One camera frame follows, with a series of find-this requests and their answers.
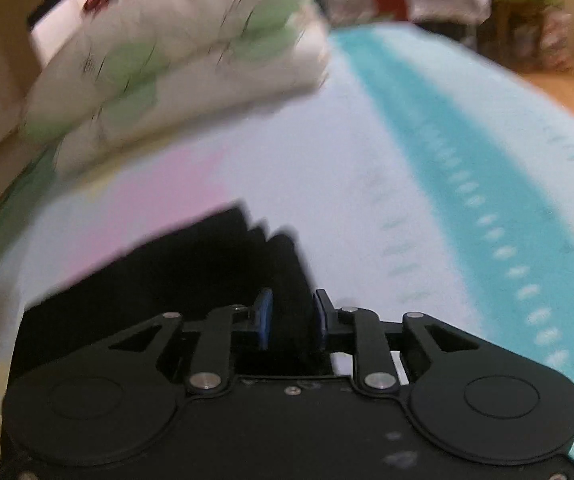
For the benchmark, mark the black pants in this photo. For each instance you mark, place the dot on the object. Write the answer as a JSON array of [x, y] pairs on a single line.
[[216, 262]]

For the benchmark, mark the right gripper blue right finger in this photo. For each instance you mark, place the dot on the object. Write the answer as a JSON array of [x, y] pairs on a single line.
[[327, 318]]

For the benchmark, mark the floral fabric bags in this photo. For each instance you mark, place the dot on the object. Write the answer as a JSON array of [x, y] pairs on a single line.
[[542, 40]]

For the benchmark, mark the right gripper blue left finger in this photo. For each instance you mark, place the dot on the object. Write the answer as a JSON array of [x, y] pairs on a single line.
[[262, 316]]

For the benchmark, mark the floral folded quilt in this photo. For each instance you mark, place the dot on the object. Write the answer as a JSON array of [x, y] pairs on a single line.
[[138, 67]]

